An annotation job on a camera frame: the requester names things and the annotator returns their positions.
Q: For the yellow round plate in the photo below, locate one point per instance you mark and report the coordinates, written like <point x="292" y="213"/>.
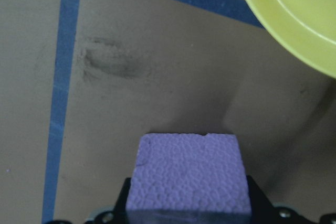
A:
<point x="302" y="11"/>

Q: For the purple foam block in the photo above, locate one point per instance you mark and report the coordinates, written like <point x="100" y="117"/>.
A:
<point x="189" y="171"/>

